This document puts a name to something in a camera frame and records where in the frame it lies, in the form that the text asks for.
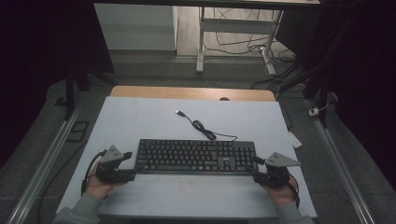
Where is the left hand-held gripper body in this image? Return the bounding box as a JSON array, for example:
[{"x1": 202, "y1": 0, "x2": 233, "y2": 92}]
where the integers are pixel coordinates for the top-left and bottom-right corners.
[{"x1": 95, "y1": 145, "x2": 125, "y2": 184}]

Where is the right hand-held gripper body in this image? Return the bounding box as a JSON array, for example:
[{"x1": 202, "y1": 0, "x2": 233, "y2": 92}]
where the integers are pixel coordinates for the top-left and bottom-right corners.
[{"x1": 263, "y1": 151, "x2": 302, "y2": 189}]

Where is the black keyboard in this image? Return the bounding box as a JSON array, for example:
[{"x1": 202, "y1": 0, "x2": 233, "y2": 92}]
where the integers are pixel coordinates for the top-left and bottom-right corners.
[{"x1": 134, "y1": 138, "x2": 260, "y2": 175}]

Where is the person's left hand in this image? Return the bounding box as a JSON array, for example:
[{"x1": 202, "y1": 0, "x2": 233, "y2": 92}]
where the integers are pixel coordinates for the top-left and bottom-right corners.
[{"x1": 85, "y1": 161, "x2": 125, "y2": 201}]

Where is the person's right hand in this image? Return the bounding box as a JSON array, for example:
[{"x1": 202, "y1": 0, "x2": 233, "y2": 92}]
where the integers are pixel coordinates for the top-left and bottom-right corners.
[{"x1": 261, "y1": 174, "x2": 299, "y2": 207}]

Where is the white paper tag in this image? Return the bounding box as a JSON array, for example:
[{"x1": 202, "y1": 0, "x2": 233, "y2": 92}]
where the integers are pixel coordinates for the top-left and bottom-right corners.
[{"x1": 287, "y1": 130, "x2": 304, "y2": 149}]

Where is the white board table cover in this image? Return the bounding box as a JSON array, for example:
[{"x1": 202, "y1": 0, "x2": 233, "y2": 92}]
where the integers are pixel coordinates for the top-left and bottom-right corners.
[{"x1": 55, "y1": 95, "x2": 318, "y2": 219}]

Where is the wooden table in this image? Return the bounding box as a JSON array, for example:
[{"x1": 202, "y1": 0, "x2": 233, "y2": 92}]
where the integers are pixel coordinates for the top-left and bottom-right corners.
[{"x1": 109, "y1": 85, "x2": 277, "y2": 103}]

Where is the black metal stand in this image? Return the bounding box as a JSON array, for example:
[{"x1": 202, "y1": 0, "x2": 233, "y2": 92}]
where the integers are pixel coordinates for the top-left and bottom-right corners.
[
  {"x1": 274, "y1": 59, "x2": 338, "y2": 129},
  {"x1": 54, "y1": 60, "x2": 118, "y2": 121}
]

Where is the white panel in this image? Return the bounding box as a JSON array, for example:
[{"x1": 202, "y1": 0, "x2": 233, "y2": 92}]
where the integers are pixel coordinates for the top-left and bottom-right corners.
[{"x1": 93, "y1": 3, "x2": 178, "y2": 51}]

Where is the dark curtain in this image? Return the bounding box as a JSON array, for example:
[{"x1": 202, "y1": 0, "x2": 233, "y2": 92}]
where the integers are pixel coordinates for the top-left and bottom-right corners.
[
  {"x1": 275, "y1": 0, "x2": 396, "y2": 191},
  {"x1": 0, "y1": 0, "x2": 115, "y2": 171}
]

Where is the white-legged desk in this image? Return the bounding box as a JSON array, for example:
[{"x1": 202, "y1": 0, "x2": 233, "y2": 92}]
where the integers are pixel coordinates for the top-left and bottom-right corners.
[{"x1": 92, "y1": 0, "x2": 321, "y2": 76}]

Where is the right hand-held gripper black cable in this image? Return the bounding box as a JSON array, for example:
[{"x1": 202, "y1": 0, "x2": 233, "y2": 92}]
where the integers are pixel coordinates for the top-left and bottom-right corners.
[{"x1": 284, "y1": 173, "x2": 302, "y2": 209}]

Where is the black floor cable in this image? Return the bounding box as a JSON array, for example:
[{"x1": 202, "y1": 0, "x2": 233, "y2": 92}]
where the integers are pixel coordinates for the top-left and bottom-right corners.
[{"x1": 36, "y1": 141, "x2": 89, "y2": 224}]

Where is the aluminium floor rail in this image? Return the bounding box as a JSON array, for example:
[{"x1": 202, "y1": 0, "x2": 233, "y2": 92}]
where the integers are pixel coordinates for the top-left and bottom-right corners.
[
  {"x1": 305, "y1": 98, "x2": 376, "y2": 224},
  {"x1": 6, "y1": 92, "x2": 86, "y2": 224}
]

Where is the black keyboard cable with plug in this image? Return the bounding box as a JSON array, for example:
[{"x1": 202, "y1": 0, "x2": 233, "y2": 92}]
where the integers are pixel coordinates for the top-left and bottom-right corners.
[{"x1": 175, "y1": 109, "x2": 238, "y2": 142}]

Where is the tangle of floor cables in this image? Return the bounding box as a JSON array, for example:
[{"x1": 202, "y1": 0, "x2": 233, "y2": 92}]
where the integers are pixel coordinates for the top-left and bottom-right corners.
[{"x1": 203, "y1": 7, "x2": 310, "y2": 91}]

